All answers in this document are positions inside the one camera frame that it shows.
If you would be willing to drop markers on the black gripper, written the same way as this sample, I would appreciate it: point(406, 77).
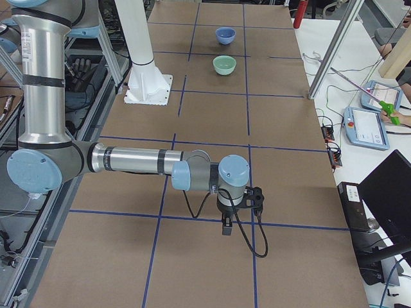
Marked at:
point(225, 210)

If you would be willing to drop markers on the blue bowl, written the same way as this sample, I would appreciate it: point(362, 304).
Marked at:
point(225, 35)

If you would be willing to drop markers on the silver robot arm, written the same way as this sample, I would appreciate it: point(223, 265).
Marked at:
point(47, 157)

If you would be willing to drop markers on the green bowl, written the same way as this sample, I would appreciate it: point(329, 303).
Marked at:
point(224, 65)

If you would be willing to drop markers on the person's hand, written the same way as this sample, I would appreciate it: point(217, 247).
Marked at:
point(401, 118)

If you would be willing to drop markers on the black desktop computer box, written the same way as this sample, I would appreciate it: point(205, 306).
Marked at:
point(364, 237)

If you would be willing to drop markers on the near orange black connector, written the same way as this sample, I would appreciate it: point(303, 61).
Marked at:
point(334, 154)

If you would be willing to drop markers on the orange black connector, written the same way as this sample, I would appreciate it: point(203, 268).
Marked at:
point(334, 154)
point(327, 128)

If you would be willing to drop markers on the far orange black connector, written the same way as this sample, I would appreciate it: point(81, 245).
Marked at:
point(327, 128)

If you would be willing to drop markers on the black monitor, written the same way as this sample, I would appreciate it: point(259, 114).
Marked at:
point(386, 192)

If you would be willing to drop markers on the near blue teach pendant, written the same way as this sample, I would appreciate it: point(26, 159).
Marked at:
point(364, 128)

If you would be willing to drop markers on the blue teach pendant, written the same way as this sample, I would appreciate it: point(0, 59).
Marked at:
point(364, 128)
point(383, 92)

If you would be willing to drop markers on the far blue teach pendant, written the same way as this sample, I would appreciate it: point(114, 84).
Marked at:
point(383, 92)

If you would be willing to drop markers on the red cylinder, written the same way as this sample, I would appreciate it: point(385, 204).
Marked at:
point(301, 9)

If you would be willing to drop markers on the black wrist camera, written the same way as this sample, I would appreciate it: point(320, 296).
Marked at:
point(253, 199)

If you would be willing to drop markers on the white pedestal column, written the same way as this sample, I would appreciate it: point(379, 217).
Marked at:
point(146, 84)

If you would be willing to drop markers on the green handled reacher grabber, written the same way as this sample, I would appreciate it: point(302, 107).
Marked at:
point(387, 107)

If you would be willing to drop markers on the aluminium frame post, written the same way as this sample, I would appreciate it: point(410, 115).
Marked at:
point(338, 38)

